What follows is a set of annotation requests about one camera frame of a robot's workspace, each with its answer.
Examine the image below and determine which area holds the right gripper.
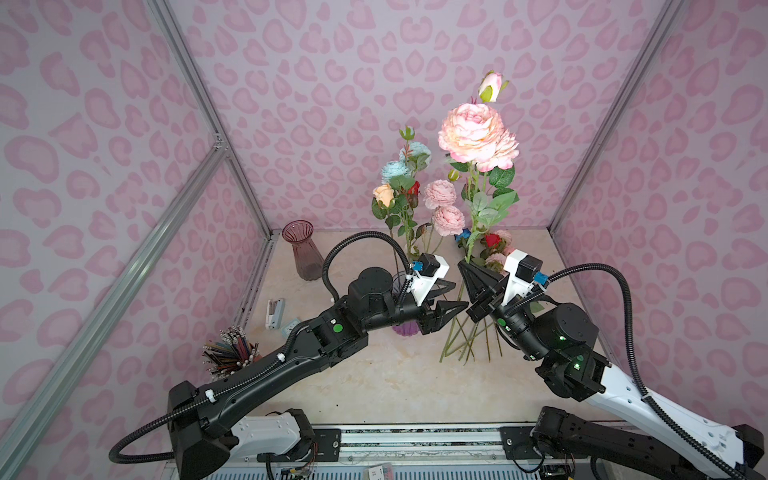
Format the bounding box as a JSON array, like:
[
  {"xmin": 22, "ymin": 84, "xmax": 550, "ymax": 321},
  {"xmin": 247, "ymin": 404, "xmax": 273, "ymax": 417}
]
[{"xmin": 459, "ymin": 260, "xmax": 555, "ymax": 362}]

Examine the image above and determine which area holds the purple gradient glass vase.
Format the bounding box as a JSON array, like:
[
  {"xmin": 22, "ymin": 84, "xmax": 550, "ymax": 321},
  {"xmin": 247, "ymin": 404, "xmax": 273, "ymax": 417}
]
[{"xmin": 389, "ymin": 271, "xmax": 424, "ymax": 338}]

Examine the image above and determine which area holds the pink peony stem with bud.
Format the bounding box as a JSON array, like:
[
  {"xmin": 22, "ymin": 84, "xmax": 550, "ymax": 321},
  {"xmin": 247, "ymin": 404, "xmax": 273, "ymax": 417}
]
[{"xmin": 422, "ymin": 180, "xmax": 466, "ymax": 253}]

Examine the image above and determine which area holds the red rose stem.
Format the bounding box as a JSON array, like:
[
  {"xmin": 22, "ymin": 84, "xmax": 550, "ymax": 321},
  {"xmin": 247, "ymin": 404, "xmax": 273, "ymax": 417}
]
[
  {"xmin": 406, "ymin": 181, "xmax": 420, "ymax": 208},
  {"xmin": 484, "ymin": 233, "xmax": 502, "ymax": 250}
]

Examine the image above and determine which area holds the peach rose stem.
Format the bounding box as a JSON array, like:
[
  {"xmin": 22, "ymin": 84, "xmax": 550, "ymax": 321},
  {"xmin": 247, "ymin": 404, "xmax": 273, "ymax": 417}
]
[{"xmin": 371, "ymin": 184, "xmax": 417, "ymax": 260}]

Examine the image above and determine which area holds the light blue rose stem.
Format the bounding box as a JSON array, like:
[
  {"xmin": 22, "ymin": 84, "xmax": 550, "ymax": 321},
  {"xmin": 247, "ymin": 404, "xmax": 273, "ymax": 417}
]
[{"xmin": 380, "ymin": 125, "xmax": 432, "ymax": 191}]

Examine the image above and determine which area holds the large pink peony stem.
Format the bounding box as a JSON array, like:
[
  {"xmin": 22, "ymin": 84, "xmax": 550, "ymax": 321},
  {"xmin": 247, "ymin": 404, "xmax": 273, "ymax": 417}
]
[{"xmin": 438, "ymin": 71, "xmax": 520, "ymax": 263}]

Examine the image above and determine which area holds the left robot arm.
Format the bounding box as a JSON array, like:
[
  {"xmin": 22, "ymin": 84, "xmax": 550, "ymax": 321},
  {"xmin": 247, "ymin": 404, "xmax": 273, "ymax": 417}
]
[{"xmin": 169, "ymin": 267, "xmax": 468, "ymax": 479}]

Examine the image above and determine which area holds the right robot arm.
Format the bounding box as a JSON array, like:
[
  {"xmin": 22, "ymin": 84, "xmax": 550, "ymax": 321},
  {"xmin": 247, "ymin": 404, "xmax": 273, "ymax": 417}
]
[{"xmin": 458, "ymin": 253, "xmax": 765, "ymax": 479}]

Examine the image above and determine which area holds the dark red glass vase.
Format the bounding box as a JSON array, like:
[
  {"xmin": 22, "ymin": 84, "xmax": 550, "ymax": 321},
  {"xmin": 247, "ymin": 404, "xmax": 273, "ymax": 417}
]
[{"xmin": 282, "ymin": 220, "xmax": 324, "ymax": 281}]

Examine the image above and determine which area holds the pink peony stem pile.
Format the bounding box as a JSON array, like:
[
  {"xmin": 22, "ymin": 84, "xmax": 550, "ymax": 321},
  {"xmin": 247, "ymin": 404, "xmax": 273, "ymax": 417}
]
[{"xmin": 440, "ymin": 229, "xmax": 513, "ymax": 363}]

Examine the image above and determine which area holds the red pen holder cup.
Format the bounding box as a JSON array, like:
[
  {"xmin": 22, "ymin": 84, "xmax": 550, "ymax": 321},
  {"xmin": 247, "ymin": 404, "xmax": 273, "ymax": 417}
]
[{"xmin": 202, "ymin": 326, "xmax": 260, "ymax": 380}]

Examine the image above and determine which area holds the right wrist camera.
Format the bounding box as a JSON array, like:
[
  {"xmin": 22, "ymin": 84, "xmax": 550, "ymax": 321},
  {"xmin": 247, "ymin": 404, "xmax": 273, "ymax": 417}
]
[{"xmin": 501, "ymin": 249, "xmax": 549, "ymax": 306}]

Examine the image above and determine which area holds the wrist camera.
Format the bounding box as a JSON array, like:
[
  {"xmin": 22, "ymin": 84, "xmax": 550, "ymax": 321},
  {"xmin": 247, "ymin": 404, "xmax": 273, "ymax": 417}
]
[
  {"xmin": 407, "ymin": 253, "xmax": 449, "ymax": 306},
  {"xmin": 501, "ymin": 249, "xmax": 549, "ymax": 306}
]

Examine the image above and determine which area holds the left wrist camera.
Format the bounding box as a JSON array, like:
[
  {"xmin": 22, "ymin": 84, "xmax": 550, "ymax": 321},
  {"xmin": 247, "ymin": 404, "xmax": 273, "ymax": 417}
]
[{"xmin": 407, "ymin": 253, "xmax": 449, "ymax": 306}]

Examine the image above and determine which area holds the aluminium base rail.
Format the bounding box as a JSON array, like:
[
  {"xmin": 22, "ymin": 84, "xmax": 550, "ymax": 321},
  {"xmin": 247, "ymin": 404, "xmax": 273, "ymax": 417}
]
[{"xmin": 161, "ymin": 421, "xmax": 601, "ymax": 480}]

